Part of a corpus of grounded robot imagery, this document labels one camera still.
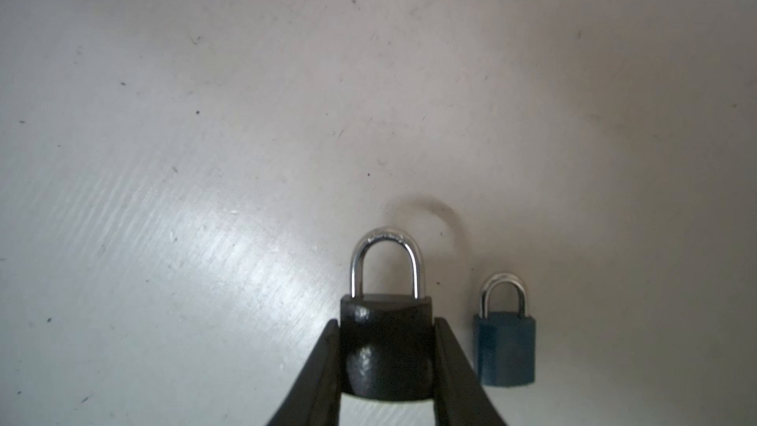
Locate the blue padlock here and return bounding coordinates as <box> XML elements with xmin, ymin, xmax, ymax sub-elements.
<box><xmin>473</xmin><ymin>272</ymin><xmax>536</xmax><ymax>388</ymax></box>

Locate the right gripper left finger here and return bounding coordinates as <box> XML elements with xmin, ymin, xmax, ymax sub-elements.
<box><xmin>267</xmin><ymin>319</ymin><xmax>342</xmax><ymax>426</ymax></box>

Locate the black padlock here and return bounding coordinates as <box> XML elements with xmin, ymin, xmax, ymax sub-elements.
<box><xmin>339</xmin><ymin>227</ymin><xmax>434</xmax><ymax>402</ymax></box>

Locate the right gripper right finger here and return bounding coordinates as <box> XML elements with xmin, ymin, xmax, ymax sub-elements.
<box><xmin>433</xmin><ymin>318</ymin><xmax>507</xmax><ymax>426</ymax></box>

